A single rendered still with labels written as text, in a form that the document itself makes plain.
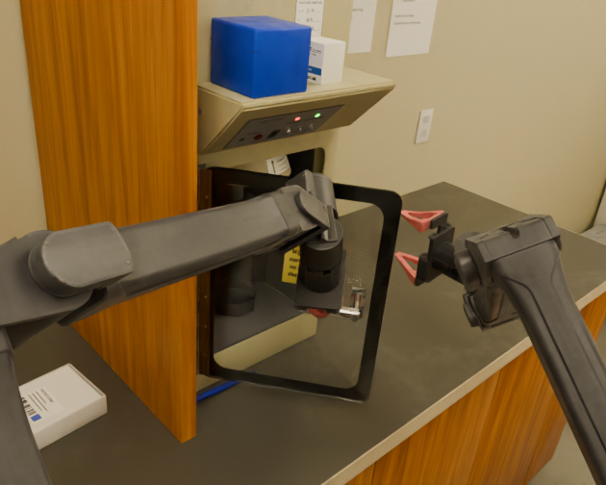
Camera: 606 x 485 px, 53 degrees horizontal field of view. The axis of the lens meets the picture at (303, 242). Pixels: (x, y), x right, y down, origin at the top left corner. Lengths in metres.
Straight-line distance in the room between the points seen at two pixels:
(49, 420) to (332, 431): 0.47
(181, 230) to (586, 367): 0.38
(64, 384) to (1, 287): 0.78
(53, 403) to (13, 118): 0.53
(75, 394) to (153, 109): 0.53
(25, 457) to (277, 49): 0.61
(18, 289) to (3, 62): 0.88
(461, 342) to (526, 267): 0.80
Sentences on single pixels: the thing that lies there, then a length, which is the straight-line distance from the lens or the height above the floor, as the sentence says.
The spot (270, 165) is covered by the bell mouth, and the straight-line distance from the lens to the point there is 1.07.
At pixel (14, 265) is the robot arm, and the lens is 0.41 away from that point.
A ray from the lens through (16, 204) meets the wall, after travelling 1.33.
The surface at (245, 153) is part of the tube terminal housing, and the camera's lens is 1.00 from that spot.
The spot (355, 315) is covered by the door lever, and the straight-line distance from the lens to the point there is 0.93.
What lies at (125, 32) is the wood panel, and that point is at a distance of 0.88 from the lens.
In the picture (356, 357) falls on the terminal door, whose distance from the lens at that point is 1.04.
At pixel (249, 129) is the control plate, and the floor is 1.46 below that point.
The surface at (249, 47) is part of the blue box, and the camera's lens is 0.83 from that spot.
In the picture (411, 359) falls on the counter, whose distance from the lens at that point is 1.31.
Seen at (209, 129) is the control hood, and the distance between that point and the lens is 0.88.
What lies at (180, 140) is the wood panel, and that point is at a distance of 0.80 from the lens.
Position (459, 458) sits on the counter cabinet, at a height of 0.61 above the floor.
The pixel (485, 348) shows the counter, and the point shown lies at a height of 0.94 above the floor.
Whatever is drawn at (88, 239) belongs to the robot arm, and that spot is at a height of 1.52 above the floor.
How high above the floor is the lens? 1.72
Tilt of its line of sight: 27 degrees down
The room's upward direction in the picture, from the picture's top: 5 degrees clockwise
